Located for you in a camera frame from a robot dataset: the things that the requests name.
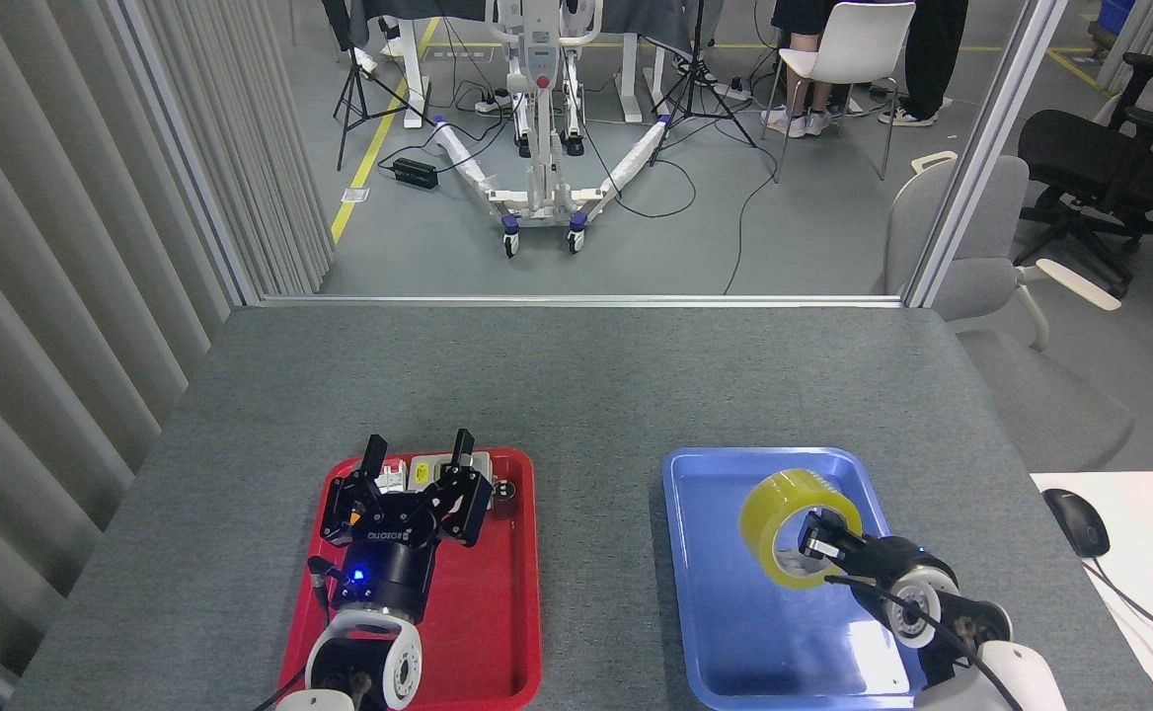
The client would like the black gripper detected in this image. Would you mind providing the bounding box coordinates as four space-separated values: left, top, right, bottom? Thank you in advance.
797 509 934 603
320 428 494 622

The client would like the yellow tape roll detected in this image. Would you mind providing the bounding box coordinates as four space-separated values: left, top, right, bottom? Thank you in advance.
739 469 864 591

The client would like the blue plastic tray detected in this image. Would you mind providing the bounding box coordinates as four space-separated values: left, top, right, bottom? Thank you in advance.
662 446 938 711

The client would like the red plastic tray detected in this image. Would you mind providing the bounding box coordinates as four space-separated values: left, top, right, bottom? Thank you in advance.
280 447 542 711

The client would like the black computer mouse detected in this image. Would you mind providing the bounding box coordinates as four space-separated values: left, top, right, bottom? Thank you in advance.
1042 488 1111 559

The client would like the grey office chair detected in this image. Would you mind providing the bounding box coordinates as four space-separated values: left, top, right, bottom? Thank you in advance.
873 151 1135 473

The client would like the white desk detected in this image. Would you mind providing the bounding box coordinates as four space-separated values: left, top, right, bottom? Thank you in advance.
1031 471 1153 711

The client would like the white stand on wheels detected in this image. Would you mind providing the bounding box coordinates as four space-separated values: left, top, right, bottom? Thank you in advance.
433 0 671 260

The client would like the grey pleated partition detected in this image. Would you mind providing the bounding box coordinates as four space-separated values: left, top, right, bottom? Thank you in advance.
0 0 336 711

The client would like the black tripod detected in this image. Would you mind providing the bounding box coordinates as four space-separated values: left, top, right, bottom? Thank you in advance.
651 0 757 167
333 0 436 172

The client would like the seated person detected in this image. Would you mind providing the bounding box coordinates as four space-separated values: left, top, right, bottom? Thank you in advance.
762 0 834 137

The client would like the black office chair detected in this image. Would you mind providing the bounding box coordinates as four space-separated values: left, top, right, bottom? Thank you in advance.
1016 51 1153 297

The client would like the white plastic chair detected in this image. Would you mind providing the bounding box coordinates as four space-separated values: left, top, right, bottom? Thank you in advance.
772 2 917 185

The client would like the standing person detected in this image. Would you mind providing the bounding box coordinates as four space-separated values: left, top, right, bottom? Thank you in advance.
878 0 969 127

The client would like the grey table with white legs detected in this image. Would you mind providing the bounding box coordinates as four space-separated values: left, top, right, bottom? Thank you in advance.
349 0 726 129

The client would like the grey push button switch box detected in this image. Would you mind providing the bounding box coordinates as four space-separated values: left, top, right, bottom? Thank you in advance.
409 452 495 514

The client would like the silver frame rail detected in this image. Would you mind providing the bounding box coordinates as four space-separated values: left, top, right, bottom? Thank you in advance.
259 294 905 309

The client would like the black floor cable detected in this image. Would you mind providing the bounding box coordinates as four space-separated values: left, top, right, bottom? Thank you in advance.
723 148 785 295

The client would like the black mouse cable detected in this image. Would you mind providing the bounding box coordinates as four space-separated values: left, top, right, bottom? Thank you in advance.
1090 556 1153 668

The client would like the silver frame post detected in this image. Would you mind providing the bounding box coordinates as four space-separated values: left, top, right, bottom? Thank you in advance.
108 0 267 307
900 0 1071 309

